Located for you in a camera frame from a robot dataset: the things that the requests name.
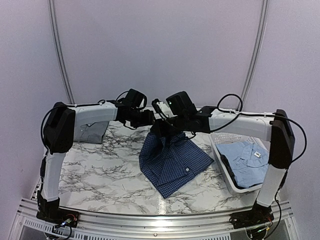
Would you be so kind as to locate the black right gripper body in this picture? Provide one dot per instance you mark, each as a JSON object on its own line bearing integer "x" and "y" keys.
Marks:
{"x": 166, "y": 131}

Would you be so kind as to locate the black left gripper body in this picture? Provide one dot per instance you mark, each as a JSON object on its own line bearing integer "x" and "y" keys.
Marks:
{"x": 137, "y": 119}

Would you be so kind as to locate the blue checked long sleeve shirt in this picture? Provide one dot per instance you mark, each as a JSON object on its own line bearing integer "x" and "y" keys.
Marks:
{"x": 171, "y": 162}

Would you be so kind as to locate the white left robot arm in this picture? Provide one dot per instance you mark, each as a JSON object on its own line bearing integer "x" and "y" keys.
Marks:
{"x": 65, "y": 124}

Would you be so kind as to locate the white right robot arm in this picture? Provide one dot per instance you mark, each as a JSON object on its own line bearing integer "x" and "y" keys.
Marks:
{"x": 272, "y": 127}

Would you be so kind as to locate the folded grey shirt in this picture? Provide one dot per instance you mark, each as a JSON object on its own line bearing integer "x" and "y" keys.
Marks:
{"x": 91, "y": 133}

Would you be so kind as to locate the white plastic laundry basket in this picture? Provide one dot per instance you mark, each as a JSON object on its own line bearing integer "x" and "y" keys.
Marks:
{"x": 225, "y": 138}

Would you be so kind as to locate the dark garment in basket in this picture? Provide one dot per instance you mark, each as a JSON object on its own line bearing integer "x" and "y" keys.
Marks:
{"x": 229, "y": 169}

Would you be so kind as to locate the light blue shirt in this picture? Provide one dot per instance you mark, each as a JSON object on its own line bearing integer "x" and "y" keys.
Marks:
{"x": 248, "y": 161}

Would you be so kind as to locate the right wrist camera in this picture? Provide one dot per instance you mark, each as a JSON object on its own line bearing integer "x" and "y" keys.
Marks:
{"x": 162, "y": 108}

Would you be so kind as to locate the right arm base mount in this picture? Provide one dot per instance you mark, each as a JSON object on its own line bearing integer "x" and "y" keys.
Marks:
{"x": 250, "y": 220}

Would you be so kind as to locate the aluminium front frame rail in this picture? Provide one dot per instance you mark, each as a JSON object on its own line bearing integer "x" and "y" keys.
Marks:
{"x": 106, "y": 226}

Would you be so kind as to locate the right aluminium corner post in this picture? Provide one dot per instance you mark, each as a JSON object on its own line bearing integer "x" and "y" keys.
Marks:
{"x": 256, "y": 49}

